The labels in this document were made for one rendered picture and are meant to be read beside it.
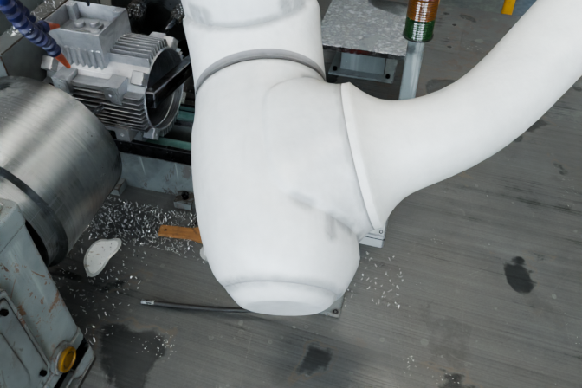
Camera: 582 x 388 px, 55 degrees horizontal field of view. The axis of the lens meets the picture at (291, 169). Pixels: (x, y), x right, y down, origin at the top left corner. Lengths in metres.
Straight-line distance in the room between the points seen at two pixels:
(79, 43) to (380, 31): 0.74
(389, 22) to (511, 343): 0.85
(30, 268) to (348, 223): 0.51
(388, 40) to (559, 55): 1.05
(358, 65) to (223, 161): 1.16
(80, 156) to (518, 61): 0.63
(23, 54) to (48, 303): 0.45
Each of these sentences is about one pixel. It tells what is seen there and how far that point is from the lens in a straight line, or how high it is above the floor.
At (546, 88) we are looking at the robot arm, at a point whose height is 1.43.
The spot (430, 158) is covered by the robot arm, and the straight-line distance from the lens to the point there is 0.36.
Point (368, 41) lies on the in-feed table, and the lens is 1.42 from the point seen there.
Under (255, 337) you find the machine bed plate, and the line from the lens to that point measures 0.96.
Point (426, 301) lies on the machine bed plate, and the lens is 1.02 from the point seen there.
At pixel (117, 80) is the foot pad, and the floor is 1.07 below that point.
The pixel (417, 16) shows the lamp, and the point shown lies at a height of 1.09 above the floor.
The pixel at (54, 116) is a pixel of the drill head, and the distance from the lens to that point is 0.86.
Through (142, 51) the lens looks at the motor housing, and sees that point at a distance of 1.04.
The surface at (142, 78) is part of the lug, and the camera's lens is 1.01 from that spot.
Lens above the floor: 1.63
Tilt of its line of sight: 43 degrees down
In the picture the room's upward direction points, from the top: straight up
